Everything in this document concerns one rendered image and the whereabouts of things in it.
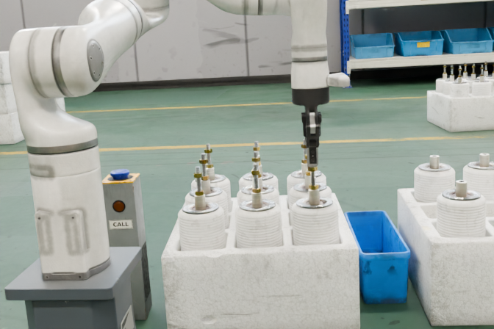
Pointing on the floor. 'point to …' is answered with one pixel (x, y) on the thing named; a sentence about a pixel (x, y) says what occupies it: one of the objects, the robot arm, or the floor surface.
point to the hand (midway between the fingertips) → (312, 156)
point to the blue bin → (379, 257)
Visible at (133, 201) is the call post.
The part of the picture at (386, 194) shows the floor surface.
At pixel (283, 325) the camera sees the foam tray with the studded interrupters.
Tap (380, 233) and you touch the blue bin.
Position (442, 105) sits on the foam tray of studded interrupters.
